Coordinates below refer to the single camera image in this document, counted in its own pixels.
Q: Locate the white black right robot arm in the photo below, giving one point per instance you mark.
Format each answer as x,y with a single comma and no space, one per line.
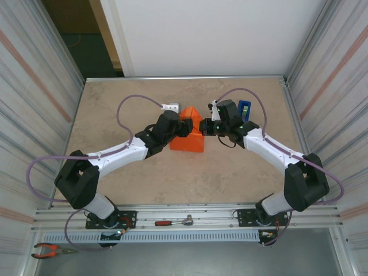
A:
264,143

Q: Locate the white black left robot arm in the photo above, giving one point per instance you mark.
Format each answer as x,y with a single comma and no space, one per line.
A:
120,152

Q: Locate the blue tape dispenser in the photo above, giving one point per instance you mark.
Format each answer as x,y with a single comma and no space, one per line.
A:
249,112

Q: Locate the black connector block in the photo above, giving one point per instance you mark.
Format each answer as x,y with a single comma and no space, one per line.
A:
110,235
267,235

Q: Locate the thin aluminium frame bar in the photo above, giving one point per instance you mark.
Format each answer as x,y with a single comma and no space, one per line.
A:
187,77

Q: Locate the wide aluminium mounting rail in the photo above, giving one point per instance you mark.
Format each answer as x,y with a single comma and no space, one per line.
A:
215,214

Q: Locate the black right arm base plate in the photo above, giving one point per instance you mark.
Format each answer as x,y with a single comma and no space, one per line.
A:
244,215

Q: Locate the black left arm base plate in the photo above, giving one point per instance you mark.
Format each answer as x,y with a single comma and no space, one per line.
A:
129,215

